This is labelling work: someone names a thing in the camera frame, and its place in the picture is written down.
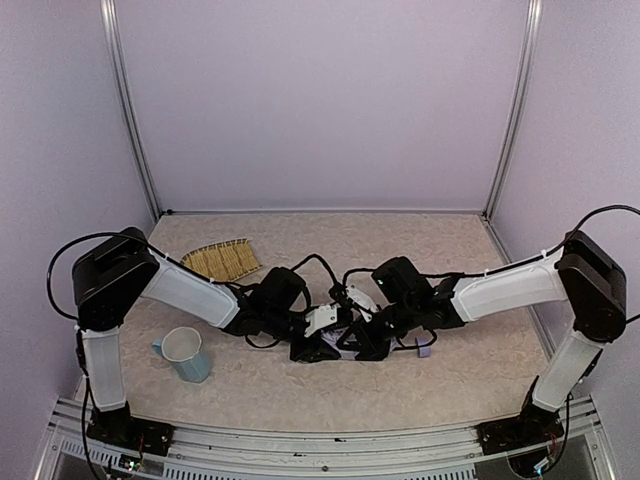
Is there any lilac folding umbrella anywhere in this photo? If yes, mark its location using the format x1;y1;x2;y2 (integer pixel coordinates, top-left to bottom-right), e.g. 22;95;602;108
320;328;438;362

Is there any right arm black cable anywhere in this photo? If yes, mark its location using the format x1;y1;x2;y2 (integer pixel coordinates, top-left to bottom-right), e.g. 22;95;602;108
542;204;640;261

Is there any left aluminium corner post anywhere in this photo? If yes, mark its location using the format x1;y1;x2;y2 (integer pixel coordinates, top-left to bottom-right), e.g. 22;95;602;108
100;0;163;222

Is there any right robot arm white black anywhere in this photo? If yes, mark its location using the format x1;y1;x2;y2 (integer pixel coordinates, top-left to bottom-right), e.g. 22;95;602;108
337;231;629;453

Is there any aluminium front rail frame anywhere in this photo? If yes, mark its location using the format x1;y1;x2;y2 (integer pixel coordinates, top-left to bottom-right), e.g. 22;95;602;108
31;398;618;479

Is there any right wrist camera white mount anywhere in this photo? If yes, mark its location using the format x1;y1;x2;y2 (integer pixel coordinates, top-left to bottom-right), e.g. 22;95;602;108
329;284;379;323

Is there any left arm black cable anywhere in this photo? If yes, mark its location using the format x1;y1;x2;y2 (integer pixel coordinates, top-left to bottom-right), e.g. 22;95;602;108
289;253;341;296

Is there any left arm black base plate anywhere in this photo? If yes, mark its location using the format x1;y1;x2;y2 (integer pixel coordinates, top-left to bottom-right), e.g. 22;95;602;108
87;417;175;457

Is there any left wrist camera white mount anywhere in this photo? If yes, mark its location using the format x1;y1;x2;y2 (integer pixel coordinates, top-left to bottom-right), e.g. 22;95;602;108
304;303;353;338

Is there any woven bamboo tray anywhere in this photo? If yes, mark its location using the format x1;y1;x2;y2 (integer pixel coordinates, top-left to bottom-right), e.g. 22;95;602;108
181;238;262;282

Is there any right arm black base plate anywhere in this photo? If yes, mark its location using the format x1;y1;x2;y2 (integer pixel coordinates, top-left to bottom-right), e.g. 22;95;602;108
476;417;564;455

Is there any right aluminium corner post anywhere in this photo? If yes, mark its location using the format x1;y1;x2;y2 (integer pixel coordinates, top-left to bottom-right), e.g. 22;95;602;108
483;0;543;224

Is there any light blue plastic pitcher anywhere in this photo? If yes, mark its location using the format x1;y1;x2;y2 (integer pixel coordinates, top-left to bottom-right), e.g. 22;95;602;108
151;327;212;383

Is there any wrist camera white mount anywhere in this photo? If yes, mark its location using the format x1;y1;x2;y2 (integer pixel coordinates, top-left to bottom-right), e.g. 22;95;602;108
329;284;379;323
304;303;353;338

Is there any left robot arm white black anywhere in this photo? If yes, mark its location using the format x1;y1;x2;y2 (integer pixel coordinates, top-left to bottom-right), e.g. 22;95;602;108
61;227;341;428

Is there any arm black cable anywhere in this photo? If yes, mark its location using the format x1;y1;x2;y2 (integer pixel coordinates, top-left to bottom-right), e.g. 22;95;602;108
289;253;341;296
542;204;640;261

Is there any aluminium corner post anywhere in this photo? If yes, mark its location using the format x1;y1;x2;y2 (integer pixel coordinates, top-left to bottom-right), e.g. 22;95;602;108
100;0;163;222
483;0;543;224

